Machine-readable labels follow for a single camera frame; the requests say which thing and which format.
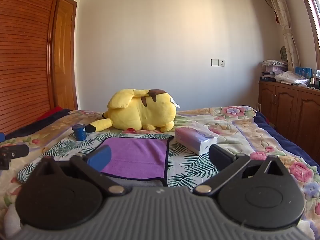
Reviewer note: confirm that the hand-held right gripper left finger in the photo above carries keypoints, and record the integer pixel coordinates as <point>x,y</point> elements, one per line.
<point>101,158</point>

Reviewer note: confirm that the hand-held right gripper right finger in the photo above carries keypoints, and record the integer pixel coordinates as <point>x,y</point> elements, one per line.
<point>220,155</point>

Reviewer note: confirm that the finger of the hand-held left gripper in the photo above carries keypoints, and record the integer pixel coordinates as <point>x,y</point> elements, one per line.
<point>15,151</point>
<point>1,137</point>

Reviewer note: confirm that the purple towel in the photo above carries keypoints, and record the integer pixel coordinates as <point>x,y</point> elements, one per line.
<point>140,155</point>

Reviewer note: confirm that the dark navy blanket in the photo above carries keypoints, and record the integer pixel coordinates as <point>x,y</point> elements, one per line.
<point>32,127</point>

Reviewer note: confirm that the purple and white tissue pack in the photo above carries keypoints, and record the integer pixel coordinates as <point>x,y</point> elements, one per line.
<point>192,140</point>

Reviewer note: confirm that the leaf print cloth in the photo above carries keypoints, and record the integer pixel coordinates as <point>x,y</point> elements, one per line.
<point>190,166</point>

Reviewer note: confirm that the small blue cylinder cup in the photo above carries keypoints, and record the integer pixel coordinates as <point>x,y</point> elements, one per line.
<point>79,132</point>

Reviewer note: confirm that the red cloth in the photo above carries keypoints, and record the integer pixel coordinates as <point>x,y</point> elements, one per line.
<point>51,112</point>

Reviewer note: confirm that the yellow plush toy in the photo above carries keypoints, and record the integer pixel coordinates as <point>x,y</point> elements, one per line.
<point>140,110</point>

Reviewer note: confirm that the wooden cabinet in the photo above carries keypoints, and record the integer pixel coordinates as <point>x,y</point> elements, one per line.
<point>287,110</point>

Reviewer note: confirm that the louvred wooden wardrobe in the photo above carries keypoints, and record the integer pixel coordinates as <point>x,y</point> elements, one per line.
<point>25,55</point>

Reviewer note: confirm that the stack of books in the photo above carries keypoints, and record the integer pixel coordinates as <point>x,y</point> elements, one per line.
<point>268,76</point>

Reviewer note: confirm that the wooden door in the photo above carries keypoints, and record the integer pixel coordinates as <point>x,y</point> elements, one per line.
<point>65,55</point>

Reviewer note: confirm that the stack of folded cloths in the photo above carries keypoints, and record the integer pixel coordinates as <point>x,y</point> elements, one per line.
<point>275,66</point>

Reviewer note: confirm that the white crumpled cloth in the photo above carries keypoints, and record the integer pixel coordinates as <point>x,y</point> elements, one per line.
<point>291,78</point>

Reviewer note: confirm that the blue box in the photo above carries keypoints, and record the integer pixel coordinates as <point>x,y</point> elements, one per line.
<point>303,73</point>

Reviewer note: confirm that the small pale bottle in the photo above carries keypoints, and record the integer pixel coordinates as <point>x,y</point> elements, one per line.
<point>312,81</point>

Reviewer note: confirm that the dark hand fan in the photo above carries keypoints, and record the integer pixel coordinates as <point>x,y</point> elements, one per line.
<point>283,53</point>

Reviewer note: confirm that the patterned beige curtain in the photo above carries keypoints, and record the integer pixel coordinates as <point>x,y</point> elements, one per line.
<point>283,25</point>

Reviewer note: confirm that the red hanging ornament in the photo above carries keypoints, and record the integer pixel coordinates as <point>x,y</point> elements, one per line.
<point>276,17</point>

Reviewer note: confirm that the white wall socket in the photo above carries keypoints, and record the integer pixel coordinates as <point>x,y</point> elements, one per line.
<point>221,62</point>

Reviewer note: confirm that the white wall switch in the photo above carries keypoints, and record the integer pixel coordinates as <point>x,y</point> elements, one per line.
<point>214,62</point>

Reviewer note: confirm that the wooden window frame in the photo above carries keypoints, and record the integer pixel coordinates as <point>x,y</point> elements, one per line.
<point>312,17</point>

